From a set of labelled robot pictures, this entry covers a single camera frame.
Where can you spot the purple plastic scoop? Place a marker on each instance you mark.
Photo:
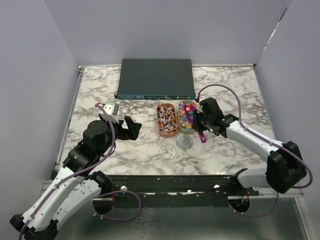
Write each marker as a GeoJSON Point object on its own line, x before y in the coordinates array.
{"type": "Point", "coordinates": [190, 120]}

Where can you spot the silver jar lid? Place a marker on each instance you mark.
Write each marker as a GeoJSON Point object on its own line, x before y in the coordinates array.
{"type": "Point", "coordinates": [184, 141]}

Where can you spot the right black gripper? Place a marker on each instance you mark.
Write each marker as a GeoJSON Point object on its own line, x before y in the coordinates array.
{"type": "Point", "coordinates": [196, 125]}

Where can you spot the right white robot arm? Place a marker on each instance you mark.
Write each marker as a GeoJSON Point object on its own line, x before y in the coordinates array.
{"type": "Point", "coordinates": [284, 167]}

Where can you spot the clear plastic jar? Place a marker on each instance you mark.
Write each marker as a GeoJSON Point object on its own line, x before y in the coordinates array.
{"type": "Point", "coordinates": [167, 151]}

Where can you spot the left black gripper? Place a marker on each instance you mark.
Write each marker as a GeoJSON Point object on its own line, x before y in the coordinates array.
{"type": "Point", "coordinates": [133, 128]}

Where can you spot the beige tray of star candies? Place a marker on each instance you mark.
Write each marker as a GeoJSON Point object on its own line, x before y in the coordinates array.
{"type": "Point", "coordinates": [184, 126]}

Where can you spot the blue network switch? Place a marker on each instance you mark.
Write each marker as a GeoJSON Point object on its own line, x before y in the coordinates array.
{"type": "Point", "coordinates": [156, 79]}

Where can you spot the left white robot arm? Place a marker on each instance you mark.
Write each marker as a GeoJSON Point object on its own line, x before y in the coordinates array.
{"type": "Point", "coordinates": [74, 183]}

